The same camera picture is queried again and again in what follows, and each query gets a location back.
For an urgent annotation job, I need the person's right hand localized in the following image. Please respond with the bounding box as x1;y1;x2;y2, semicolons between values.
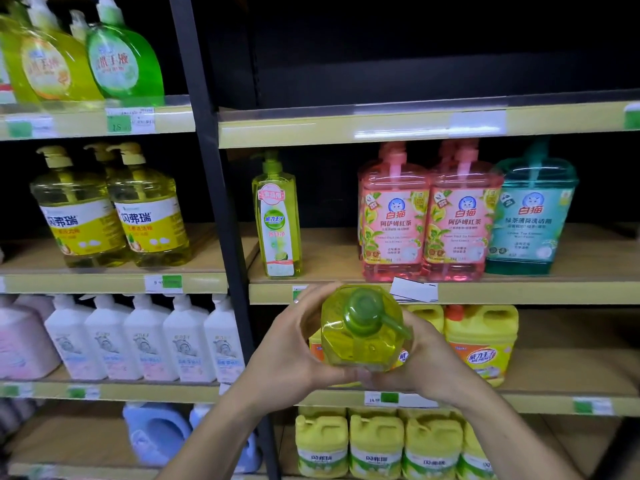
357;309;495;411

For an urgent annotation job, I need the person's left hand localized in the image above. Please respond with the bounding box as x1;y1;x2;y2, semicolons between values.
234;281;364;415

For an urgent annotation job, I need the slim green dish soap bottle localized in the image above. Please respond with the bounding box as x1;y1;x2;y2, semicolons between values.
251;150;304;279

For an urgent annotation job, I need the teal green detergent bottle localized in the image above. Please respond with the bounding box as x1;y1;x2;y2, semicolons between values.
484;136;581;277

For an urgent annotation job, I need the yellow dish soap pump bottle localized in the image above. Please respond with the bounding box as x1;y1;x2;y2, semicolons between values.
29;145;133;269
83;141;119;179
105;141;193;269

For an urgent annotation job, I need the person's right forearm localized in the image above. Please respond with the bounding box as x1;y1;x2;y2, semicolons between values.
462;386;585;480

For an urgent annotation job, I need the light blue detergent jug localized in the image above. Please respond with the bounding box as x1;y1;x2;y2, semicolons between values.
188;404;263;475
121;401;194;469

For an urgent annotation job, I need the white baby label bottle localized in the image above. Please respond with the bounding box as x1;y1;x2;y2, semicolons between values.
123;294;180;383
43;294;107;381
83;294;144;382

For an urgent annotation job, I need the blank white shelf label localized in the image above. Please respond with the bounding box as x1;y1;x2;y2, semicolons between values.
448;110;508;137

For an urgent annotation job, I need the round green hand wash bottle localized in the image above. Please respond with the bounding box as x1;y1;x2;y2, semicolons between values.
83;0;167;101

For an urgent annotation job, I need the round yellow hand wash bottle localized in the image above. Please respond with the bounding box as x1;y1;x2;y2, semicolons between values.
7;0;105;103

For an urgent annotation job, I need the tall yellow green bottle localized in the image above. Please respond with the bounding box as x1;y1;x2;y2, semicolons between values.
0;14;39;105

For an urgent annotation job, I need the wooden shelf rack black frame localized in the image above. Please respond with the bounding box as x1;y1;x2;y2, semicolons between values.
0;0;640;480

